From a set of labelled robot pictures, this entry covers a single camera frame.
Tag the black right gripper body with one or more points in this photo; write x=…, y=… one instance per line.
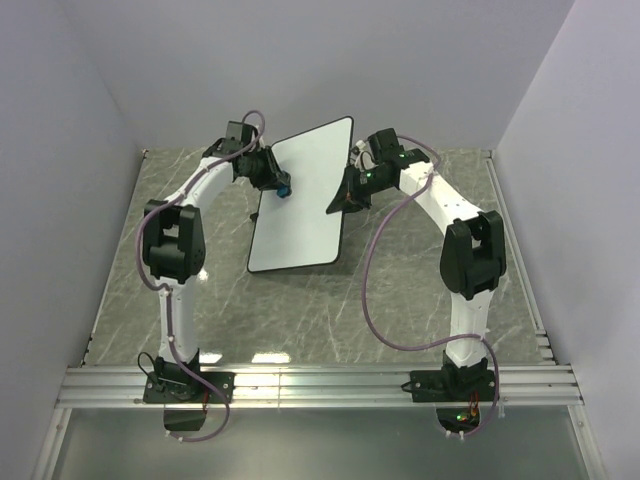
x=365, y=185

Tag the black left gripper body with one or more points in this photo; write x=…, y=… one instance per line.
x=261, y=163

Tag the blue whiteboard eraser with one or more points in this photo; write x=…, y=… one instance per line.
x=283, y=191

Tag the white whiteboard with black frame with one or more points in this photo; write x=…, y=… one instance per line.
x=296, y=231

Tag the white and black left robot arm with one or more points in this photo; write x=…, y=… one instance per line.
x=170, y=248

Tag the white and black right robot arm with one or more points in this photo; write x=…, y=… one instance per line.
x=473, y=254

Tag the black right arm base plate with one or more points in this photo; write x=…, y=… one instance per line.
x=450, y=385

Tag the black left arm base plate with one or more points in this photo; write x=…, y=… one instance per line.
x=177, y=387

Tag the aluminium mounting rail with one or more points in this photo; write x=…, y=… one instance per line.
x=280, y=386

